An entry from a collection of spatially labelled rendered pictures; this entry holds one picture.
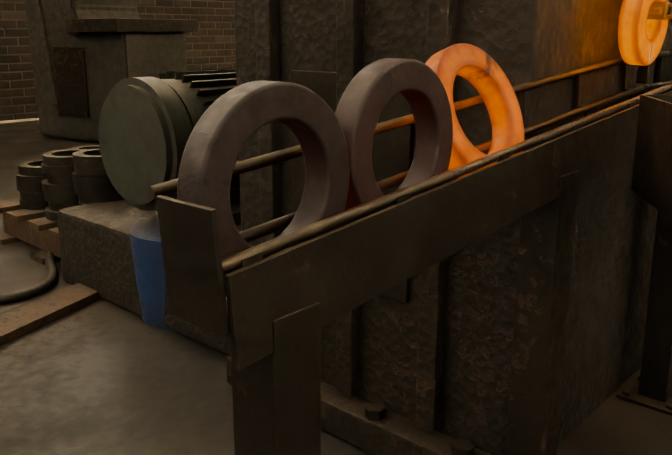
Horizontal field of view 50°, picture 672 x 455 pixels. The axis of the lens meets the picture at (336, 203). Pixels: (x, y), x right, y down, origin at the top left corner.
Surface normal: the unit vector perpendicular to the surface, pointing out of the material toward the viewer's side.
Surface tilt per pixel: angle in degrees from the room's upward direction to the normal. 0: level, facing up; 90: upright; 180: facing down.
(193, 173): 75
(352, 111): 62
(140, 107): 90
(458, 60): 68
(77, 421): 0
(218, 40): 90
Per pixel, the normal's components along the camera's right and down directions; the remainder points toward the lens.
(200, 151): -0.60, -0.28
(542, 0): 0.75, 0.15
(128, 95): -0.67, 0.18
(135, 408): 0.00, -0.97
